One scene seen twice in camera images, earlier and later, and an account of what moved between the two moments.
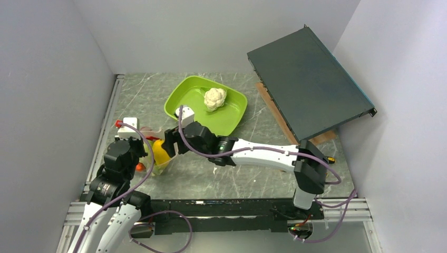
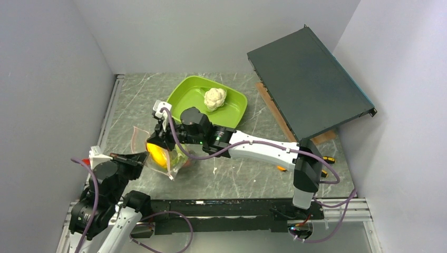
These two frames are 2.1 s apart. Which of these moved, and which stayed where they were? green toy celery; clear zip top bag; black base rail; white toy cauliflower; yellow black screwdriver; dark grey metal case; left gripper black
Moved: clear zip top bag; green toy celery; left gripper black
Stayed: yellow black screwdriver; black base rail; dark grey metal case; white toy cauliflower
